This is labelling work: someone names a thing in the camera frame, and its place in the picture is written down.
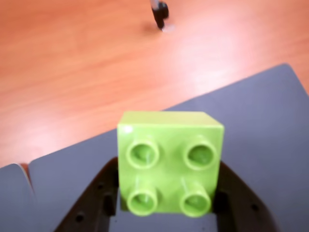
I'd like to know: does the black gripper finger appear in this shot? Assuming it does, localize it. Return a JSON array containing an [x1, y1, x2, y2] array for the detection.
[[54, 156, 122, 232], [211, 161, 282, 232]]

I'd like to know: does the green lego block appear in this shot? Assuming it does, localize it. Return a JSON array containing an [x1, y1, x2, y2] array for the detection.
[[116, 111, 225, 218]]

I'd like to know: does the small black clamp object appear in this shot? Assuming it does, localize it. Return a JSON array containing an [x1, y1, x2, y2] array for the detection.
[[149, 0, 176, 33]]

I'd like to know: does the grey mat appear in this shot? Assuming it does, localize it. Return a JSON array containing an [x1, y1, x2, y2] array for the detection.
[[0, 163, 35, 232], [28, 62, 309, 232]]

